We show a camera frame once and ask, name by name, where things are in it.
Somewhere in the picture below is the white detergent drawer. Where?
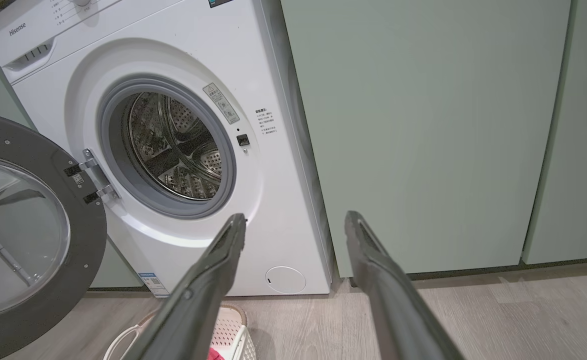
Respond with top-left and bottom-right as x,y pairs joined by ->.
0,10 -> 59,71

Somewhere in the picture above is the round white filter cover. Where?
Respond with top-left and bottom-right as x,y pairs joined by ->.
265,266 -> 307,295

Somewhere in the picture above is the white front-load washing machine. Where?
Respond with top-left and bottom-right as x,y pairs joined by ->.
0,0 -> 335,298

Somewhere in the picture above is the grey warning sticker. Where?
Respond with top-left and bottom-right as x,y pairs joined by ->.
202,82 -> 241,125

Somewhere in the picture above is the stainless steel washing machine drum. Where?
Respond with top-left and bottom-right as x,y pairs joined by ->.
126,91 -> 223,202

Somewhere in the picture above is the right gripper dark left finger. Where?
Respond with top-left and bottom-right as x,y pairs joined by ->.
123,213 -> 248,360

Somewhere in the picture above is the cream perforated laundry basket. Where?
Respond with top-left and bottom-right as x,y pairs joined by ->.
102,304 -> 258,360

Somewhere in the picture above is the round black glass washer door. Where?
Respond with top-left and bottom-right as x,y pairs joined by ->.
0,110 -> 108,360

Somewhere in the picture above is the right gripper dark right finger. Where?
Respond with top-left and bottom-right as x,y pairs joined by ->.
344,210 -> 467,360

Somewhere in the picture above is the blue energy label sticker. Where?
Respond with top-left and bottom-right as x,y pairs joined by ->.
137,272 -> 170,298

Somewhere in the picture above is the silver door hinge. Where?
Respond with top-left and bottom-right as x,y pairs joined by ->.
63,148 -> 120,205

